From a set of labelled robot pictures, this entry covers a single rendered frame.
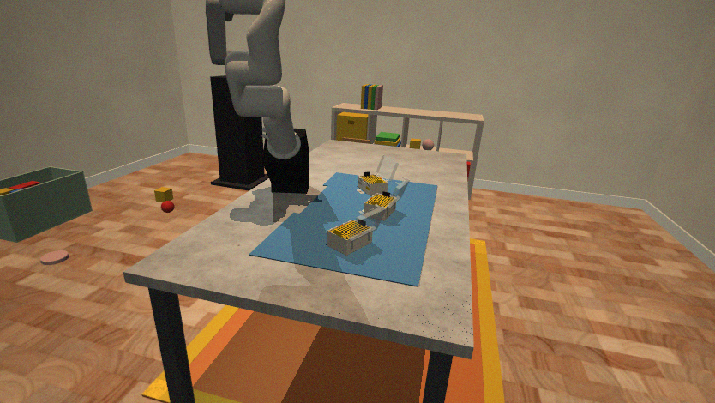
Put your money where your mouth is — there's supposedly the blue bench mat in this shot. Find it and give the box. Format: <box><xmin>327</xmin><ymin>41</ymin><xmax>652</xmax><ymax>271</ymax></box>
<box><xmin>249</xmin><ymin>172</ymin><xmax>437</xmax><ymax>287</ymax></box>

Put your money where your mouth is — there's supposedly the yellow perforated tip rack plate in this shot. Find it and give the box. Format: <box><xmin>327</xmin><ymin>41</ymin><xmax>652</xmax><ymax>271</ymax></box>
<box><xmin>366</xmin><ymin>191</ymin><xmax>391</xmax><ymax>207</ymax></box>
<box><xmin>330</xmin><ymin>221</ymin><xmax>355</xmax><ymax>239</ymax></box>
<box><xmin>361</xmin><ymin>171</ymin><xmax>386</xmax><ymax>184</ymax></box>

